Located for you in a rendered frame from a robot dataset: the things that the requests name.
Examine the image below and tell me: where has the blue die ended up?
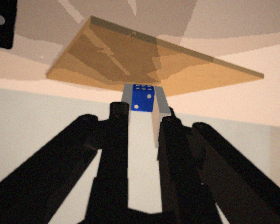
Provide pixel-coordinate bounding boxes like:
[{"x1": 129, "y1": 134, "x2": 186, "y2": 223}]
[{"x1": 131, "y1": 84, "x2": 155, "y2": 112}]

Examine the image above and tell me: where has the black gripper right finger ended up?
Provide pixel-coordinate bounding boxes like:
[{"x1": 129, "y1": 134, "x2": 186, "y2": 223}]
[{"x1": 151, "y1": 86, "x2": 280, "y2": 224}]

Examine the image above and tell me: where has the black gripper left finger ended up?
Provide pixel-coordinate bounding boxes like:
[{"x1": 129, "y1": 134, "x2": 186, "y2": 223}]
[{"x1": 0, "y1": 84, "x2": 133, "y2": 224}]

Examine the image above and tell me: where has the black die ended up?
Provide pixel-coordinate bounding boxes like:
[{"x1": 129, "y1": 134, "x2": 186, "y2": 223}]
[{"x1": 0, "y1": 0, "x2": 18, "y2": 50}]

